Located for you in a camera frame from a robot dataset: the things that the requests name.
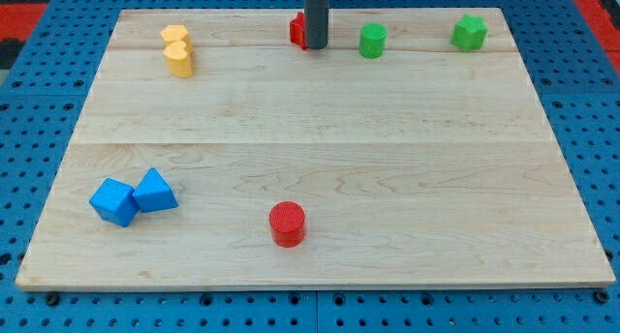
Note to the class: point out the red cylinder block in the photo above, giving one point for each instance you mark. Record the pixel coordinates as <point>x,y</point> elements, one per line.
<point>287,224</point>

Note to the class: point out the wooden board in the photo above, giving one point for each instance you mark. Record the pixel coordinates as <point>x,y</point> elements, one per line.
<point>424,168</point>

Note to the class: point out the red star block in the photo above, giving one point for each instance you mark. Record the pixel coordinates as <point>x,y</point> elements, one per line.
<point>297,30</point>

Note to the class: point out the green cylinder block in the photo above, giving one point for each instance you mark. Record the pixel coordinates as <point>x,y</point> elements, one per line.
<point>372,40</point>

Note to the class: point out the blue triangle block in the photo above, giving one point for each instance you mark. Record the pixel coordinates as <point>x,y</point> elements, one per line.
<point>153,193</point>

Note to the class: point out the yellow heart block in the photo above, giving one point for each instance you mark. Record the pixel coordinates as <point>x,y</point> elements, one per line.
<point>178,59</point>

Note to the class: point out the yellow pentagon block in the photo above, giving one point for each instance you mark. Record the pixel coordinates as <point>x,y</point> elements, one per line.
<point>177,33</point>

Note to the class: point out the blue cube block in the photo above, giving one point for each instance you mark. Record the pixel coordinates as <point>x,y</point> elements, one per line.
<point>114,202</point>

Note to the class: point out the green star block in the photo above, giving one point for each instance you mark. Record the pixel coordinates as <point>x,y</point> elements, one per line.
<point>469,33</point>

